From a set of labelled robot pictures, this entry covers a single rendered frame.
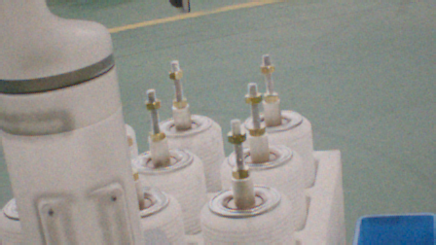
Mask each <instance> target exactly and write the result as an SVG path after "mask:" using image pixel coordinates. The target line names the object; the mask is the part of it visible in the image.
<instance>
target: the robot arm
mask: <svg viewBox="0 0 436 245"><path fill-rule="evenodd" d="M120 96H121V94H120V90H119V85H118V76H117V72H116V64H115V59H114V51H113V47H112V40H111V37H110V33H109V32H108V30H107V28H106V27H105V26H103V25H102V24H101V23H97V22H95V21H87V20H76V19H65V18H62V17H58V16H55V15H54V14H52V13H51V12H50V11H49V8H48V7H47V3H46V2H45V0H0V136H1V140H2V146H3V149H4V153H5V159H6V162H7V167H8V171H9V174H10V180H11V184H12V190H13V194H14V197H15V203H16V207H17V209H18V217H19V220H20V227H21V230H22V234H23V240H24V243H25V245H146V241H145V236H144V228H143V226H142V222H141V218H140V209H139V205H138V201H137V192H136V188H135V184H134V180H133V171H132V167H131V162H130V153H129V149H128V145H127V134H126V130H125V121H124V116H123V108H122V102H121V97H120Z"/></svg>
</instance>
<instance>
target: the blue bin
mask: <svg viewBox="0 0 436 245"><path fill-rule="evenodd" d="M352 245H436V215H435V214H433V213H416V214H381V215H369V216H362V217H360V218H359V219H358V220H357V221H356V224H355V231H354V238H353V243H352Z"/></svg>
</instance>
